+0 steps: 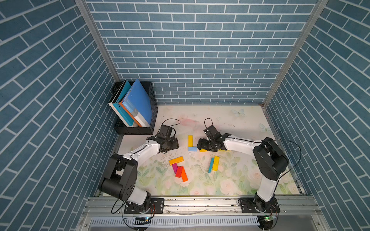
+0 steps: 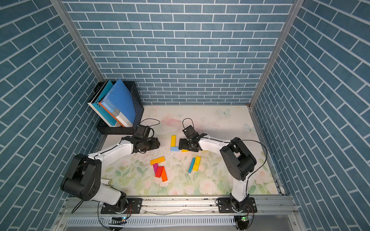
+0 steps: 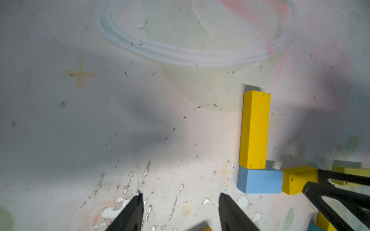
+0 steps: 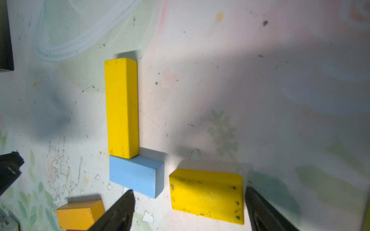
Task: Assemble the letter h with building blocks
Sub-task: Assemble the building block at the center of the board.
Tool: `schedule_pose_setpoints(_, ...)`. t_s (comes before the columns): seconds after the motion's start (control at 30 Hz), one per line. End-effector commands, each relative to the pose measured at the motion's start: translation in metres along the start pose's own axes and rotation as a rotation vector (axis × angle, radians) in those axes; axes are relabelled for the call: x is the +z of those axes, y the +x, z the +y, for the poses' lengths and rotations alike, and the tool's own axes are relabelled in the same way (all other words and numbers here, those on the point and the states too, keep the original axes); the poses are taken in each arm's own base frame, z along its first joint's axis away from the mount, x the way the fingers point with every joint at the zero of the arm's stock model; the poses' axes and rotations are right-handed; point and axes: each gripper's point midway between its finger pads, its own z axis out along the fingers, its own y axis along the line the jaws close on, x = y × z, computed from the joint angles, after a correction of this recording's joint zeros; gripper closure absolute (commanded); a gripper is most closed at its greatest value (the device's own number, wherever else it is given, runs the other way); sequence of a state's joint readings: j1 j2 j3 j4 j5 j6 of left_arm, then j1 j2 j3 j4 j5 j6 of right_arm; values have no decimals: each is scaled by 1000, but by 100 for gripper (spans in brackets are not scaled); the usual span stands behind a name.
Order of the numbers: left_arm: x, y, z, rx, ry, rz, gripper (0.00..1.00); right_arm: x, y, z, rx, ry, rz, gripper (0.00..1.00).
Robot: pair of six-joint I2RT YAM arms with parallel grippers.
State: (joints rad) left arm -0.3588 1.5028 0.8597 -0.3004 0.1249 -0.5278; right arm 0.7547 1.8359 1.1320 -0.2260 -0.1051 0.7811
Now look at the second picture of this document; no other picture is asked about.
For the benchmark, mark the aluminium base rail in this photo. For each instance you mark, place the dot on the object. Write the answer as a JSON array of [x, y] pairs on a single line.
[[183, 213]]

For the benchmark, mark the floral table mat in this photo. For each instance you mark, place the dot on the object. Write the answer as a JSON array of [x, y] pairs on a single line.
[[134, 175]]

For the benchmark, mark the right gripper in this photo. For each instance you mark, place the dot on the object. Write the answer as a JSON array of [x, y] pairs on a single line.
[[182, 144]]

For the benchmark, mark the orange-yellow long block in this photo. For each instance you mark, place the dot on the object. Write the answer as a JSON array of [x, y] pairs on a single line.
[[157, 160]]

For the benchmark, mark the red block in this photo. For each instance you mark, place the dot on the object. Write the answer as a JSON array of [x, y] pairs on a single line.
[[159, 172]]

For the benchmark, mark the blue book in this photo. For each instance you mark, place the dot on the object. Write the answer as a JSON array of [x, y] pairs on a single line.
[[119, 102]]

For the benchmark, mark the magenta block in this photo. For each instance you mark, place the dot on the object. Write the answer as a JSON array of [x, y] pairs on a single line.
[[155, 166]]

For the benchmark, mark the light blue short block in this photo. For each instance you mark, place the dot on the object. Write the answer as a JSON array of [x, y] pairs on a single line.
[[174, 149]]

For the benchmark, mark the black mesh file basket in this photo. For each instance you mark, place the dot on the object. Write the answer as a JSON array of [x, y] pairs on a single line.
[[103, 128]]

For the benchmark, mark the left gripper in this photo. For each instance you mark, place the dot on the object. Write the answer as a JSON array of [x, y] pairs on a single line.
[[155, 144]]

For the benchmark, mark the orange block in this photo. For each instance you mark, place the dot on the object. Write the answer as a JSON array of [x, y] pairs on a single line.
[[164, 175]]

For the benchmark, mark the teal book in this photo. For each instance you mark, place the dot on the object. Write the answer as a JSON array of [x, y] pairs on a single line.
[[95, 103]]

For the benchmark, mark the teal long block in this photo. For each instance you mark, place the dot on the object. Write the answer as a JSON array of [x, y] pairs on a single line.
[[191, 165]]

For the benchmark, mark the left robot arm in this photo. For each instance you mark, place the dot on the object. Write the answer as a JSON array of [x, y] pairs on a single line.
[[83, 178]]

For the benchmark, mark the bright yellow long block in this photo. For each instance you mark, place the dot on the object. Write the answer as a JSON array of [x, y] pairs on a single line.
[[196, 163]]

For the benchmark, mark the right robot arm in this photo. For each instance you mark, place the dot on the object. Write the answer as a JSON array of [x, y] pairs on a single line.
[[239, 161]]

